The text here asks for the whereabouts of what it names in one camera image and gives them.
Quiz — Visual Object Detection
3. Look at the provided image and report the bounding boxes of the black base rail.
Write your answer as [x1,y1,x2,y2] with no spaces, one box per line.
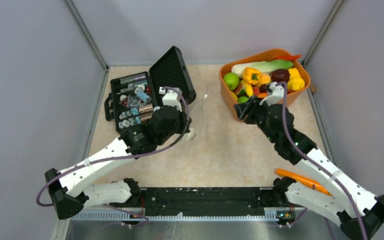
[112,187,307,220]

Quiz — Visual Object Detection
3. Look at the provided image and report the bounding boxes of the green white cabbage toy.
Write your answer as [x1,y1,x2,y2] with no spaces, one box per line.
[231,59,294,77]

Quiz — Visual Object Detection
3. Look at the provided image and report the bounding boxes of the green apple toy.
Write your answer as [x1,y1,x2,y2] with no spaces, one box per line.
[223,72,240,91]

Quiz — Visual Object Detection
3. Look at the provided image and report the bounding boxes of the orange mango toy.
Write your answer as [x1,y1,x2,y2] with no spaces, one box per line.
[257,92,269,99]

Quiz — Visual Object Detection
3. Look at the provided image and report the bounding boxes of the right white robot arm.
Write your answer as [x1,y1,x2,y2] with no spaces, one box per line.
[234,82,384,240]

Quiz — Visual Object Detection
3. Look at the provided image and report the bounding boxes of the yellow pear toy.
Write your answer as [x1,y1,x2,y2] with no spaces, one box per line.
[287,67,306,93]

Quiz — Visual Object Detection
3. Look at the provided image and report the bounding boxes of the red chili toy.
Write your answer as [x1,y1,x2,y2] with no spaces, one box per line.
[272,54,302,62]

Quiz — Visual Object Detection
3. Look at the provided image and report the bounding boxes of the black open case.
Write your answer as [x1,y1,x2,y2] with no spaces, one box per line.
[104,46,196,133]

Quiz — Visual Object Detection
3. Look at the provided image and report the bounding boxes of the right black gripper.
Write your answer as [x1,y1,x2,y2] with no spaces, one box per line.
[234,94,278,144]

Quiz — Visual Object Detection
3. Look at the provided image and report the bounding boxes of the orange plastic basket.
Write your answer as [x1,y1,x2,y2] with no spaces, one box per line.
[219,48,311,121]

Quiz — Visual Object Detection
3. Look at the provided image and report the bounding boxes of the dark purple fruit toy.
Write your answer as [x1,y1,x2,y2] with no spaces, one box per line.
[270,69,290,83]

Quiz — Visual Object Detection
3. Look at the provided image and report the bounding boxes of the orange carrot toy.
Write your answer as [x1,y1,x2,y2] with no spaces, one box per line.
[275,168,332,196]

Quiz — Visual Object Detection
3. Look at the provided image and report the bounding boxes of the yellow banana toy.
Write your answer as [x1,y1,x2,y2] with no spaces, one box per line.
[240,80,254,98]

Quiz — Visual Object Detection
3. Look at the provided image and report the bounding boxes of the white mushroom toy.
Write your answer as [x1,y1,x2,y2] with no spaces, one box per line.
[186,127,196,141]

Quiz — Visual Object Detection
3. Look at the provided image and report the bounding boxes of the clear dotted zip bag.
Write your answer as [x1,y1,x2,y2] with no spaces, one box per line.
[174,92,209,149]

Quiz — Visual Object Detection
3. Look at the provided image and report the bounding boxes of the yellow bell pepper toy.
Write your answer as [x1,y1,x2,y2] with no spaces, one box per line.
[242,67,262,85]

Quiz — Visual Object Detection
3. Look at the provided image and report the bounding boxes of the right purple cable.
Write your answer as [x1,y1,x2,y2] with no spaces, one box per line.
[276,81,369,240]

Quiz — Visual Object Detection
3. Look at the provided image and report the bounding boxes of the purple cable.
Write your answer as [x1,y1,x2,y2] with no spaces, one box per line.
[35,86,192,229]
[276,81,369,240]

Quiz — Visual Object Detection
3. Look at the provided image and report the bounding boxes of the peach toy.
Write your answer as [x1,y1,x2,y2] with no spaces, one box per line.
[256,73,272,88]

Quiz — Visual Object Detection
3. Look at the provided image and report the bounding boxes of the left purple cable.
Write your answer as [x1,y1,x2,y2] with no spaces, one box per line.
[35,86,192,229]

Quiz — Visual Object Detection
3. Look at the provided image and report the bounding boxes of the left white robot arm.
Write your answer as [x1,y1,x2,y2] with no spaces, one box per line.
[36,86,192,220]

